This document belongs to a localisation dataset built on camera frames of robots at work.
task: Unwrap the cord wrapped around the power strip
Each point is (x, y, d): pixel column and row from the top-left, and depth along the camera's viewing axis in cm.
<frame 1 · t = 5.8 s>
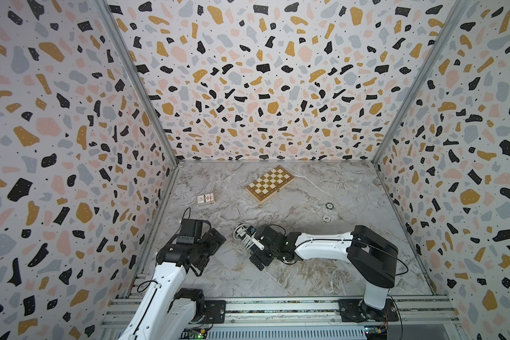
left hand: (222, 244, 80), fingers open
right hand: (258, 251, 86), fingers open
wooden chessboard: (270, 183, 111), point 3 cm above the table
playing card box: (205, 199, 105), point 2 cm above the table
dark poker chip: (329, 205, 105), on the table
white poker chip: (326, 219, 101), on the table

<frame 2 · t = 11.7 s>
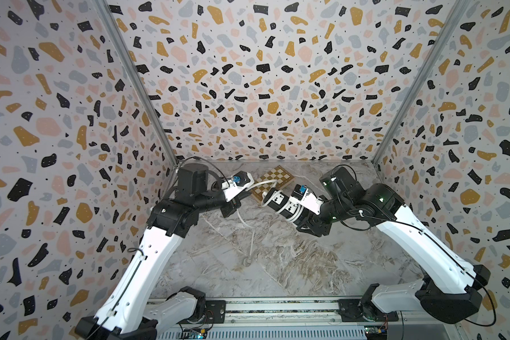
left hand: (249, 189, 65), fingers closed
right hand: (301, 220, 65), fingers open
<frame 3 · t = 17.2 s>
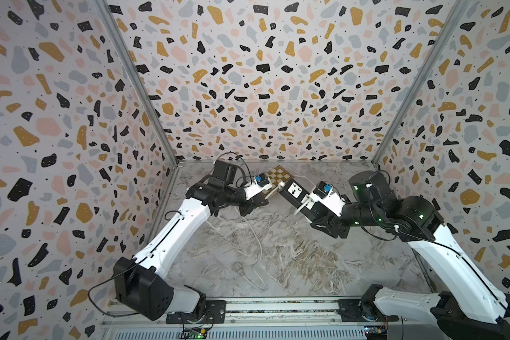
left hand: (266, 199, 73), fingers closed
right hand: (317, 215, 61), fingers open
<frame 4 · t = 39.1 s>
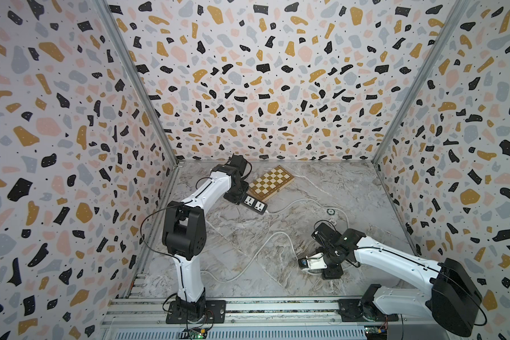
left hand: (248, 192, 94), fingers open
right hand: (321, 264, 82), fingers open
black power strip: (258, 206, 92), point 11 cm above the table
